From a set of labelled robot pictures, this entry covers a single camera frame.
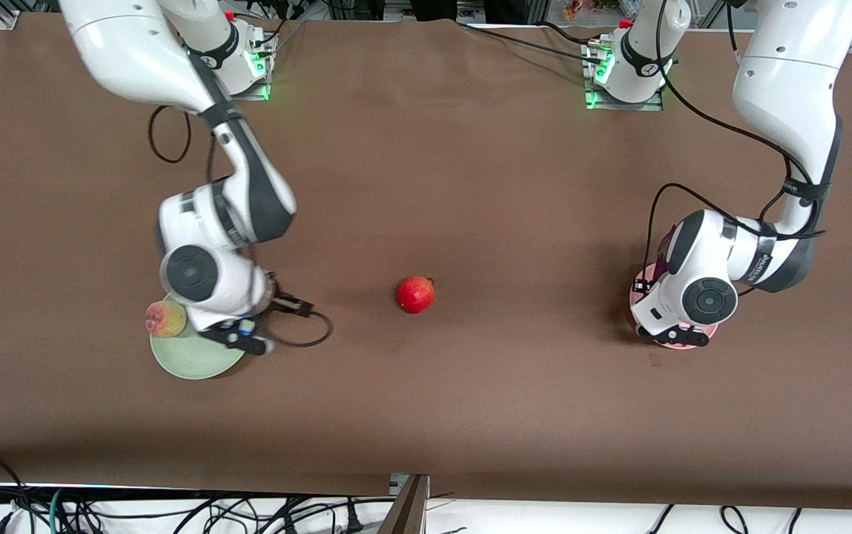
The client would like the pink yellow peach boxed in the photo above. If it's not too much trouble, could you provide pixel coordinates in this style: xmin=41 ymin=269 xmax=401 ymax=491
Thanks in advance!
xmin=145 ymin=300 xmax=188 ymax=339

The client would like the red pomegranate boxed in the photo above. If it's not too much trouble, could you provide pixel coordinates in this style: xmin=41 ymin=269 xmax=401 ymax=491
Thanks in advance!
xmin=396 ymin=275 xmax=437 ymax=314

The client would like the pink round plate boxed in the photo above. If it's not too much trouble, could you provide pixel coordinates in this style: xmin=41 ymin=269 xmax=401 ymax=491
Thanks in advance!
xmin=629 ymin=267 xmax=719 ymax=351

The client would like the pale green round plate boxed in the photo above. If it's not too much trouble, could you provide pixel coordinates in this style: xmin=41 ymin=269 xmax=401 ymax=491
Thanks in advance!
xmin=150 ymin=293 xmax=248 ymax=380

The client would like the brown table cover sheet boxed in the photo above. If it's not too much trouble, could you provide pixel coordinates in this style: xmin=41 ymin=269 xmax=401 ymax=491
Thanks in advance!
xmin=0 ymin=11 xmax=852 ymax=512

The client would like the brown slanted beam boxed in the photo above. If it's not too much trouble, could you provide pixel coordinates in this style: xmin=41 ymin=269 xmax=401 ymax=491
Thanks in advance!
xmin=377 ymin=475 xmax=431 ymax=534

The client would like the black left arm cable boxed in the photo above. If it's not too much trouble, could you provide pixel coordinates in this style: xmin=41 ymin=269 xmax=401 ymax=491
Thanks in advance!
xmin=644 ymin=0 xmax=827 ymax=297

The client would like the black cable on sheet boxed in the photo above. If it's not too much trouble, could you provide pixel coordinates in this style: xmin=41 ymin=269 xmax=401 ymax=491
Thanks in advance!
xmin=458 ymin=21 xmax=608 ymax=66

